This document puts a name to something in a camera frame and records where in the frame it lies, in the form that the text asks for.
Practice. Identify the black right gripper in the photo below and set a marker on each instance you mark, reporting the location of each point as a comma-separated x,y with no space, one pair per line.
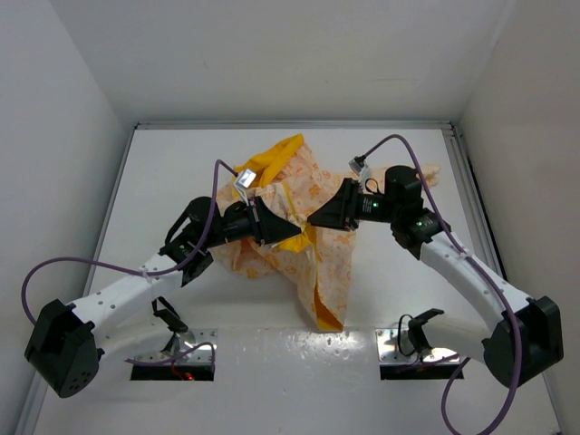
341,210

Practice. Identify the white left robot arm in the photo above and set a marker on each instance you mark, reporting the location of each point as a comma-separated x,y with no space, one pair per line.
70,340

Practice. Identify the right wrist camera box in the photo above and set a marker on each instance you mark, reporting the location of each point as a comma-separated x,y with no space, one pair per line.
360,168

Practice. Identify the aluminium frame rail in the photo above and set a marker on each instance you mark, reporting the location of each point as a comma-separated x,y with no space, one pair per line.
292,124
486,245

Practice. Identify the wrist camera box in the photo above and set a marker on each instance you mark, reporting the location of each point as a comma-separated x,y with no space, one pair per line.
244,179
360,168

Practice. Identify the aluminium frame rail right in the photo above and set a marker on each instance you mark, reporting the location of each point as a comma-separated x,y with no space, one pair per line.
486,245

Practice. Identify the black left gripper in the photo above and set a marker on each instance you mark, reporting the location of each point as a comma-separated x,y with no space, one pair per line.
267,226

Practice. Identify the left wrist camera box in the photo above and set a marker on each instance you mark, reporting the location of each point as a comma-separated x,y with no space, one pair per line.
244,179

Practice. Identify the metal base plate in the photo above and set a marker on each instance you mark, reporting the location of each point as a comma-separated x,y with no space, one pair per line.
196,347
390,355

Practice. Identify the aluminium frame rail back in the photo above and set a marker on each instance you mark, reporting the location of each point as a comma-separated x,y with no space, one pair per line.
292,124

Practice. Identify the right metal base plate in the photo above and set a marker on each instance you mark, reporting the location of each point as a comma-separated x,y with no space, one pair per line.
390,355

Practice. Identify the orange patterned yellow-lined jacket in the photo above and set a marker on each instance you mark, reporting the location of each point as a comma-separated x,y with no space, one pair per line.
318,261

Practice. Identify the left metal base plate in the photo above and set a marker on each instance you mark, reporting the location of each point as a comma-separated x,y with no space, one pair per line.
196,347

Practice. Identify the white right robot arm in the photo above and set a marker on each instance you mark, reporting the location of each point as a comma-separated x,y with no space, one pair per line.
517,337

